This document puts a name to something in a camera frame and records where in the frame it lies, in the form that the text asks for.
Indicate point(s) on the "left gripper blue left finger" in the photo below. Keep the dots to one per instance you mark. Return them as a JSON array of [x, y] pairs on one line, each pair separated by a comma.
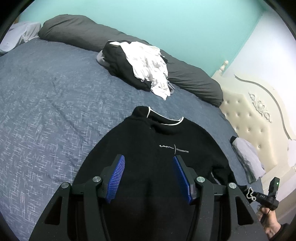
[[113, 177]]

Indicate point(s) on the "person's right hand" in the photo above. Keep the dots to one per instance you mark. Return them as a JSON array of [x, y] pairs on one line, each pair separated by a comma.
[[270, 224]]

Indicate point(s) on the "cream tufted headboard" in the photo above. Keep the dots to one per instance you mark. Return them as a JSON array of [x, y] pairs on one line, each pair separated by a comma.
[[256, 114]]

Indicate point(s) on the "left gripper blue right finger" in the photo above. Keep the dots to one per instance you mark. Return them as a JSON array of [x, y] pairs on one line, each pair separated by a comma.
[[185, 179]]

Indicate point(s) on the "dark grey long bolster pillow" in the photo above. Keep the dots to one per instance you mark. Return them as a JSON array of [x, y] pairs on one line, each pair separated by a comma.
[[82, 32]]

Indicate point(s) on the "black tracker box green light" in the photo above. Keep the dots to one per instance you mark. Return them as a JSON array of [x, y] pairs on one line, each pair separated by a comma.
[[273, 187]]

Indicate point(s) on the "person's right forearm black sleeve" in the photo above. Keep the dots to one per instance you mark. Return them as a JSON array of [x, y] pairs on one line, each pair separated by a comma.
[[286, 233]]

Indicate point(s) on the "black sweater with white trim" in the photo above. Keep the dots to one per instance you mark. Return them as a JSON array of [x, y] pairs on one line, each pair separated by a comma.
[[149, 204]]

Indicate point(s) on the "black and white clothes pile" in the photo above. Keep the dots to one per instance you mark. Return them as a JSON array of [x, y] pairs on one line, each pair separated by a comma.
[[139, 65]]

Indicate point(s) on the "light grey duvet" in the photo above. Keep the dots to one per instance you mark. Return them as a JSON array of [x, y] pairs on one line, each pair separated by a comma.
[[19, 33]]

